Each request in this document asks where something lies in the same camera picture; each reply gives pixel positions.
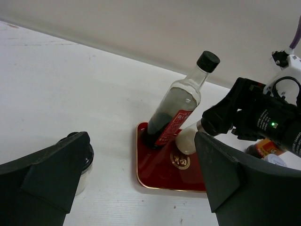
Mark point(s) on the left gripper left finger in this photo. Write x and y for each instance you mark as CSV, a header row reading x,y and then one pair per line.
x,y
28,191

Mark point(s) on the white pepper shaker jar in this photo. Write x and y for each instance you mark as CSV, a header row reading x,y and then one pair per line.
x,y
185,139

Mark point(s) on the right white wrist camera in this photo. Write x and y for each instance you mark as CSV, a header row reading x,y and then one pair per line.
x,y
285,63

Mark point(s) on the white salt shaker jar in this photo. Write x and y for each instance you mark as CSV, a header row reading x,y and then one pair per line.
x,y
74,163

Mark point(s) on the red lacquer tray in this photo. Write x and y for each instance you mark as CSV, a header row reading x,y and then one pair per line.
x,y
167,168

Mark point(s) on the red lid chili sauce jar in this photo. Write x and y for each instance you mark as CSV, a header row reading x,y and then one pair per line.
x,y
262,148

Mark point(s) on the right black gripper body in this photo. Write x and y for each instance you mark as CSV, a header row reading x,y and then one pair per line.
x,y
251,115

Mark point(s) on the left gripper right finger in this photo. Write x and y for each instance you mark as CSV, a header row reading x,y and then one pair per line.
x,y
246,191

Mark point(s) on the tall dark vinegar bottle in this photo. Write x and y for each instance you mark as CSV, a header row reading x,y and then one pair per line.
x,y
182,98

